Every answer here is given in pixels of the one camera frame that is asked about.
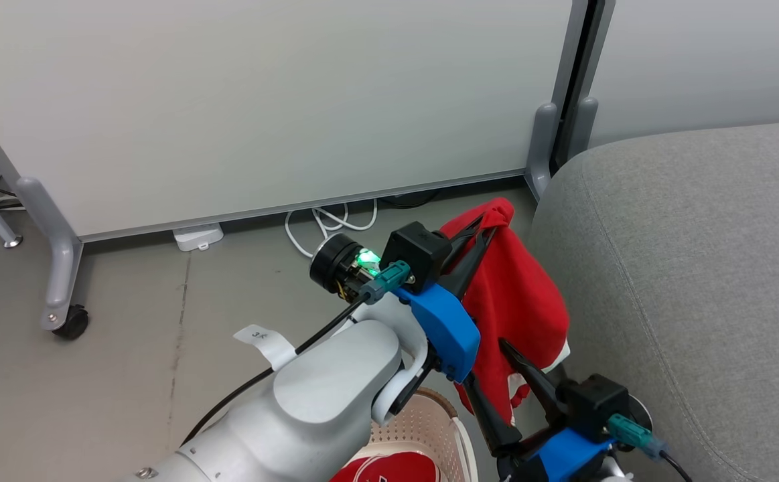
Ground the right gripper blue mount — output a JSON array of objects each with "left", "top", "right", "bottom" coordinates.
[{"left": 462, "top": 339, "right": 652, "bottom": 482}]

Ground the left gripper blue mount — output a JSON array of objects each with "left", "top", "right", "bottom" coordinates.
[{"left": 309, "top": 213, "right": 498, "bottom": 384}]

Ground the red and white garment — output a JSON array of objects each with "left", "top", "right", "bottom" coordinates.
[{"left": 439, "top": 197, "right": 572, "bottom": 426}]

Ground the red garment with white lines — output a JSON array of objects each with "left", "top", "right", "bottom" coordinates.
[{"left": 329, "top": 452, "right": 443, "bottom": 482}]

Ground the white perforated laundry basket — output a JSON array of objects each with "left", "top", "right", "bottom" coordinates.
[{"left": 361, "top": 387, "right": 479, "bottom": 482}]

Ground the grey partition foot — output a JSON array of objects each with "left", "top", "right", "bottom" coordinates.
[
  {"left": 525, "top": 102, "right": 559, "bottom": 202},
  {"left": 15, "top": 176, "right": 85, "bottom": 332},
  {"left": 565, "top": 97, "right": 599, "bottom": 163}
]

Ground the white paper tag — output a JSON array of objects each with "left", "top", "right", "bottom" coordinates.
[{"left": 233, "top": 325, "right": 297, "bottom": 372}]

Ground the grey fabric sofa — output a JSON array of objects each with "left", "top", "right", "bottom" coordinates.
[{"left": 528, "top": 119, "right": 779, "bottom": 482}]

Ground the large white partition panel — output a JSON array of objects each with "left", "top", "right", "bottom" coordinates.
[{"left": 0, "top": 0, "right": 591, "bottom": 243}]

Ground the white power adapter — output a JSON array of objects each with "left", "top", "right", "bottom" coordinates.
[{"left": 173, "top": 224, "right": 224, "bottom": 253}]

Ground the black caster wheel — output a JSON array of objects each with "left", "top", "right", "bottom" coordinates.
[{"left": 52, "top": 305, "right": 90, "bottom": 341}]

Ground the black floor cable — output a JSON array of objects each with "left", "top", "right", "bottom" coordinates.
[{"left": 379, "top": 190, "right": 441, "bottom": 210}]

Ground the black cable with teal plug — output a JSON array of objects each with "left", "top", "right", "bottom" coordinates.
[
  {"left": 180, "top": 261, "right": 411, "bottom": 448},
  {"left": 606, "top": 414, "right": 696, "bottom": 482}
]

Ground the looped white floor cable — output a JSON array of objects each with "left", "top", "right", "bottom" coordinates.
[{"left": 285, "top": 199, "right": 379, "bottom": 259}]

